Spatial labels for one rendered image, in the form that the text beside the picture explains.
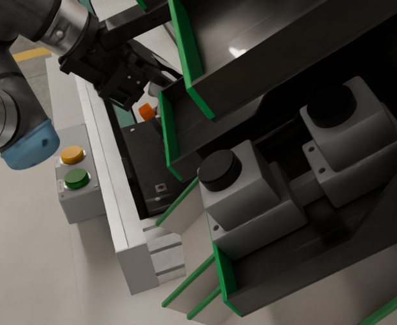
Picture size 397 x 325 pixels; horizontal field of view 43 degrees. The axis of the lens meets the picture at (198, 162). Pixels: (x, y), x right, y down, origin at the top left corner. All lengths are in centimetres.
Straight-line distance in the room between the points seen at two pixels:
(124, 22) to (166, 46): 62
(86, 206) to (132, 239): 15
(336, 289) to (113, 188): 47
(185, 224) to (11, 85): 29
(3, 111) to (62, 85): 77
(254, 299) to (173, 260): 44
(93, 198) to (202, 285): 34
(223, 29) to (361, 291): 26
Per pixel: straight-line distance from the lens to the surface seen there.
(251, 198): 33
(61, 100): 131
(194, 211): 65
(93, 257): 87
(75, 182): 84
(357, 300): 46
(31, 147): 65
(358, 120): 32
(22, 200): 104
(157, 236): 73
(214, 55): 28
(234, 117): 47
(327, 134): 32
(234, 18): 30
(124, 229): 76
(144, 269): 76
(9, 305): 87
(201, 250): 62
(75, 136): 97
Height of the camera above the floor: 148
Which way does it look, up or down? 39 degrees down
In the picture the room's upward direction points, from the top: 10 degrees counter-clockwise
